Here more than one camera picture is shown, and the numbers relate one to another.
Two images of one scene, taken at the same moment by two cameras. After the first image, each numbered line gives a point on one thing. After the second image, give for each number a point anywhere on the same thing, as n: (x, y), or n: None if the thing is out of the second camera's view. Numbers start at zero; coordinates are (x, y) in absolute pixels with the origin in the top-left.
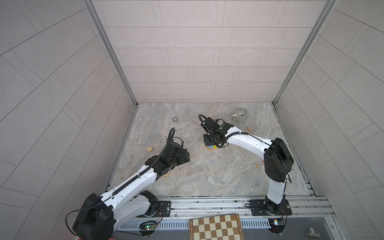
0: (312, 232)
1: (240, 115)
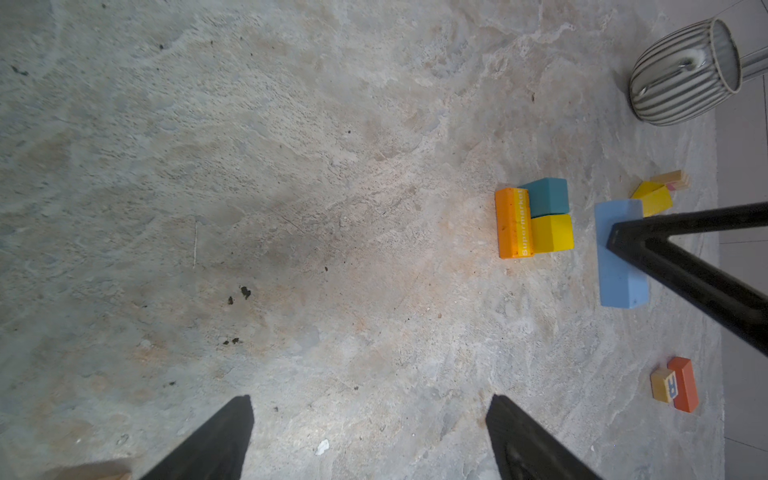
0: None
1: (685, 73)
